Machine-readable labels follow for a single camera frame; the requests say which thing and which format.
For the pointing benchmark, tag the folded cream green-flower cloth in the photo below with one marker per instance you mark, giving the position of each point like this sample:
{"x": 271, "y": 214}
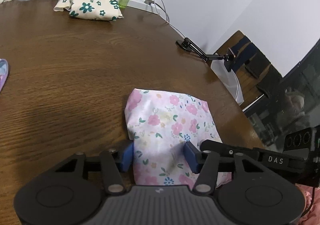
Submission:
{"x": 92, "y": 2}

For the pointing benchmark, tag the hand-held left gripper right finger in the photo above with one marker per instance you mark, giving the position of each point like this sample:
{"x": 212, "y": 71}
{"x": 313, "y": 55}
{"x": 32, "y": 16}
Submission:
{"x": 191, "y": 156}

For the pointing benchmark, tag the white power strip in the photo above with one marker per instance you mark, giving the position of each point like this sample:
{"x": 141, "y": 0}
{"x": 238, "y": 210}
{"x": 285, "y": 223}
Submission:
{"x": 142, "y": 7}

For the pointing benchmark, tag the wooden chair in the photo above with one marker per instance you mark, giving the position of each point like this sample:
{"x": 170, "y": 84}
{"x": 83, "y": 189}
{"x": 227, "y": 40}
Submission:
{"x": 255, "y": 59}

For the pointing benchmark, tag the pink floral dress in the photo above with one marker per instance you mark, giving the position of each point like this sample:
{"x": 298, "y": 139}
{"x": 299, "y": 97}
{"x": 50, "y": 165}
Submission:
{"x": 162, "y": 120}

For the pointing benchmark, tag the white plastic bag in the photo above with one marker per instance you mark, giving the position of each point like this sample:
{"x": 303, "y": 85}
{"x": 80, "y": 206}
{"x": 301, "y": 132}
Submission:
{"x": 232, "y": 82}

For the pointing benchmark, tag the person's pink clothing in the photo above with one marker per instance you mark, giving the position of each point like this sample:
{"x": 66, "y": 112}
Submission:
{"x": 308, "y": 207}

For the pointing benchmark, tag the blue and purple garment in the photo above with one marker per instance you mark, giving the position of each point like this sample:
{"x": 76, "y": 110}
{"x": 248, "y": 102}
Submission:
{"x": 3, "y": 74}

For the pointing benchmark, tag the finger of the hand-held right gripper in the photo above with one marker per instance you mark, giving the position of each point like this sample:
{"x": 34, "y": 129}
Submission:
{"x": 225, "y": 150}

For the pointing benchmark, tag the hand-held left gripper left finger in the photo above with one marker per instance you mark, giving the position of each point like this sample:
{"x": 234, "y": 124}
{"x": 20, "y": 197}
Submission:
{"x": 127, "y": 157}

